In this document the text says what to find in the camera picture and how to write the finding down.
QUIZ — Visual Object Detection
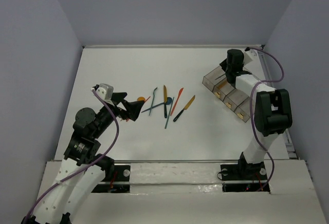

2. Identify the teal curved spoon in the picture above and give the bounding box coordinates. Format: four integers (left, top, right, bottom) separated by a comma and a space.
149, 87, 158, 116

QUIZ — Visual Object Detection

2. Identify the yellow knife dark handle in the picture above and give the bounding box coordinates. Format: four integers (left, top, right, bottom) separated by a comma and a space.
163, 85, 168, 118

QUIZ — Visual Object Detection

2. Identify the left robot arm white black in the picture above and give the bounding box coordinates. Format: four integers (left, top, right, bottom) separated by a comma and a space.
22, 84, 144, 223

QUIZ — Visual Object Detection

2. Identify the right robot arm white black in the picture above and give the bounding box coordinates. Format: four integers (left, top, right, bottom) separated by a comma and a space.
217, 47, 293, 181

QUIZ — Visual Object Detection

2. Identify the orange spoon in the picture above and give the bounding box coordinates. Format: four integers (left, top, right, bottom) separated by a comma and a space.
137, 96, 150, 102

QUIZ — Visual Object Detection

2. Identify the clear four-compartment utensil organizer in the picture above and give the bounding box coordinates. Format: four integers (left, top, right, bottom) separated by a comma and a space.
202, 66, 250, 123

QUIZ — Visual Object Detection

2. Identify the blue spoon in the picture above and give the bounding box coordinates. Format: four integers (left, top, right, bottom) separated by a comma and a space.
142, 97, 172, 113

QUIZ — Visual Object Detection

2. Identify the teal chopstick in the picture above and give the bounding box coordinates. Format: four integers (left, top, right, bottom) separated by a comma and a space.
165, 97, 175, 129

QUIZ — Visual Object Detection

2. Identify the orange plastic knife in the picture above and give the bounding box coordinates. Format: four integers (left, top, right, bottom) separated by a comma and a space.
170, 87, 184, 116

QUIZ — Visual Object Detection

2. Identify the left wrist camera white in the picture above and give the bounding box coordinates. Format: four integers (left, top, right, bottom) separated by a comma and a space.
91, 83, 114, 102

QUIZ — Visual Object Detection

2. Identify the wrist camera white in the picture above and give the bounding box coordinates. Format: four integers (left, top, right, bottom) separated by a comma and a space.
243, 47, 258, 65
91, 83, 114, 102

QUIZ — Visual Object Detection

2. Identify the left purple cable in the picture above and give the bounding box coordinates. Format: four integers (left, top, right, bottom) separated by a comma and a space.
24, 91, 119, 222

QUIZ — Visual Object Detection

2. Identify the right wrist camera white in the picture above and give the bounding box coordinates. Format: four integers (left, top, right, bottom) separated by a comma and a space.
243, 47, 258, 65

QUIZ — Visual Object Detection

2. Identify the yellow knife black handle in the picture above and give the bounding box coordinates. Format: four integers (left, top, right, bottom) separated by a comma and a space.
173, 95, 195, 122

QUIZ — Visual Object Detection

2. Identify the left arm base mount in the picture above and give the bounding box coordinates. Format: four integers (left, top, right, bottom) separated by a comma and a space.
92, 164, 131, 194

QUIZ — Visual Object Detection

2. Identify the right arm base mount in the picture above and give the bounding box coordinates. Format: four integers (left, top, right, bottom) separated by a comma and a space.
216, 163, 270, 193

